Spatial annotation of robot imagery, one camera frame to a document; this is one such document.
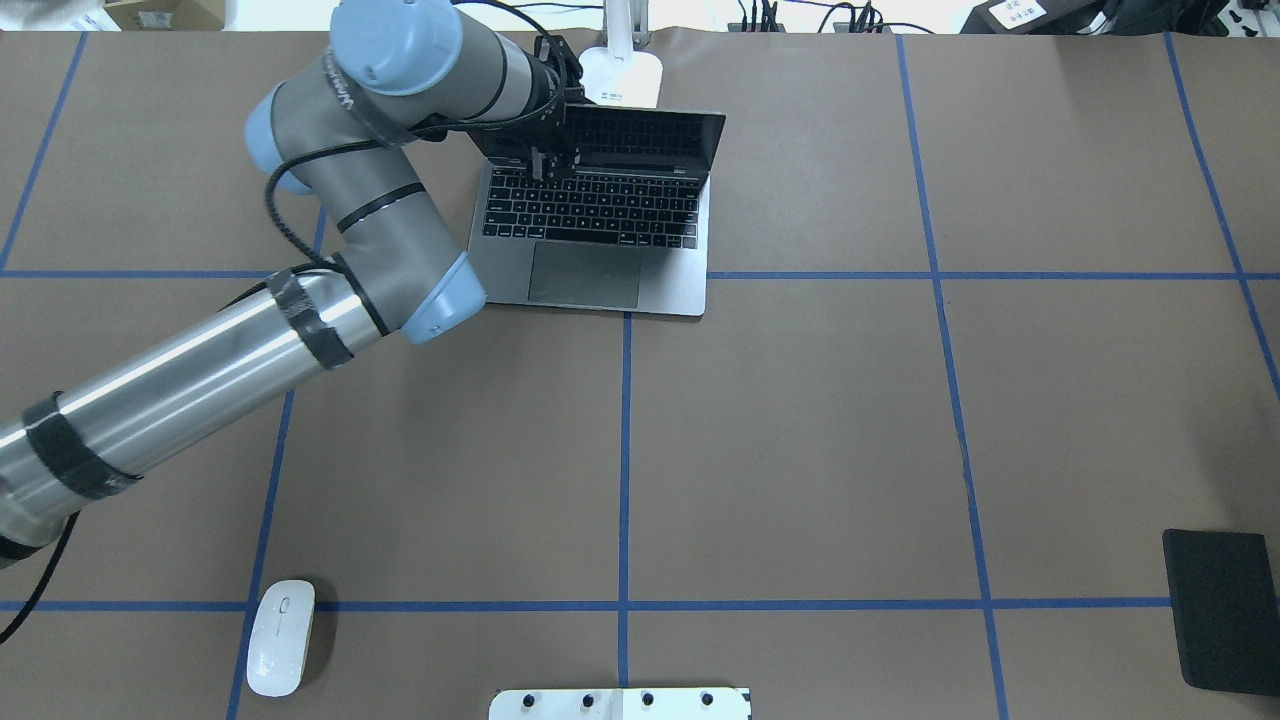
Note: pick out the white desk lamp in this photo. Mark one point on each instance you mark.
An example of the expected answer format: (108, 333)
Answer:
(619, 71)

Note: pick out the white mounting plate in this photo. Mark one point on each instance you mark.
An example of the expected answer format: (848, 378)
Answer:
(623, 703)

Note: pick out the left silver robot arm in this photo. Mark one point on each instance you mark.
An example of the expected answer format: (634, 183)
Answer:
(378, 258)

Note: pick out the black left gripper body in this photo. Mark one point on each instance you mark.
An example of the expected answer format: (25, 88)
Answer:
(549, 100)

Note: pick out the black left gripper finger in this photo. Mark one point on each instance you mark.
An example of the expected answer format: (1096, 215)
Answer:
(552, 165)

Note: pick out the white computer mouse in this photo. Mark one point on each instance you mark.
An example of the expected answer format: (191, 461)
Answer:
(277, 653)

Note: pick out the black mouse pad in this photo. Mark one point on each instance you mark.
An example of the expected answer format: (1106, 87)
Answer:
(1224, 610)

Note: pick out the grey laptop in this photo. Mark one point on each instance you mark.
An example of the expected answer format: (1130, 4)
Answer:
(625, 228)

